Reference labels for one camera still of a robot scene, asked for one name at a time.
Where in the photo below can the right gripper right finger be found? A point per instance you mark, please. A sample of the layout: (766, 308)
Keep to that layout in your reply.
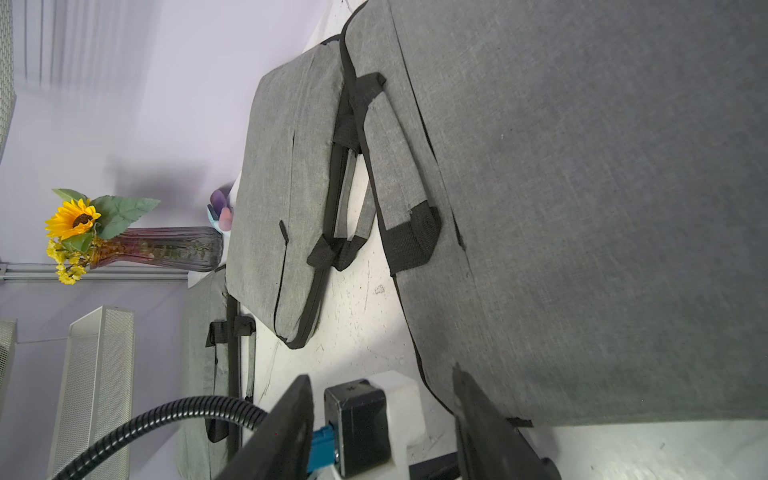
(489, 446)

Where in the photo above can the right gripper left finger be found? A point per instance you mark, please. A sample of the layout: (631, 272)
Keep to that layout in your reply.
(280, 446)

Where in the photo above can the grey laptop bag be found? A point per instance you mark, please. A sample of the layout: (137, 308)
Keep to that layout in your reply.
(572, 200)
(212, 328)
(289, 227)

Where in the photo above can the white two-tier mesh shelf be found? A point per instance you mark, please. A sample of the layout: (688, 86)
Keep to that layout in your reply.
(65, 393)

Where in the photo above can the dark glass vase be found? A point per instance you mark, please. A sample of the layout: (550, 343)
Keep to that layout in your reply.
(197, 249)

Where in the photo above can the light blue toy shovel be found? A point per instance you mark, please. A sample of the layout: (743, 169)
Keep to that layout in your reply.
(212, 214)

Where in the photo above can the purple toy shovel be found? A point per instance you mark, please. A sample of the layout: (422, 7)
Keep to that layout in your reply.
(221, 200)

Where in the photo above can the yellow artificial sunflowers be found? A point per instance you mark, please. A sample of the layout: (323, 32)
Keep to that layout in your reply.
(85, 234)

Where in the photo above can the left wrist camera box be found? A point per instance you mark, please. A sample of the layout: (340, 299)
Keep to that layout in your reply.
(370, 427)

